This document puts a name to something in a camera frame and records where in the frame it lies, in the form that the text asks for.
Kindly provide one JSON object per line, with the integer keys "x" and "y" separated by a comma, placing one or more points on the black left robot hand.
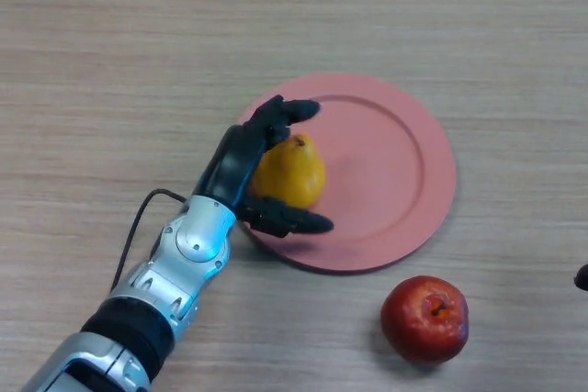
{"x": 234, "y": 167}

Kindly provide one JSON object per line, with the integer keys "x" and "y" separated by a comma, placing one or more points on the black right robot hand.
{"x": 582, "y": 275}

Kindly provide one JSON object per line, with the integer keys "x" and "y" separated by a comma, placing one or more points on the yellow pear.
{"x": 289, "y": 176}

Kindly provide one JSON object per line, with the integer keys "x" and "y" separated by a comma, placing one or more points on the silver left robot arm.
{"x": 151, "y": 291}

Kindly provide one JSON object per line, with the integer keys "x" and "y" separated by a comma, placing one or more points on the pink round plate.
{"x": 381, "y": 181}

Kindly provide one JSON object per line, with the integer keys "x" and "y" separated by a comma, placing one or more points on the red apple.
{"x": 422, "y": 318}

